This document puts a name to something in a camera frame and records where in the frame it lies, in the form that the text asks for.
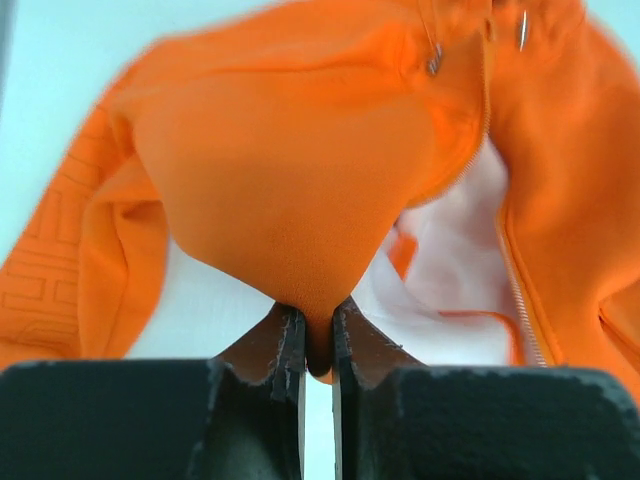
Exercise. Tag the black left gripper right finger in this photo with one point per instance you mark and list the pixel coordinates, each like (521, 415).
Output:
(396, 418)

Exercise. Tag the orange zip jacket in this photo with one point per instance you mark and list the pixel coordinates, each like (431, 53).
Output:
(469, 170)

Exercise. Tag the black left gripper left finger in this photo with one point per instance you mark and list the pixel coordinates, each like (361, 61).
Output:
(239, 415)

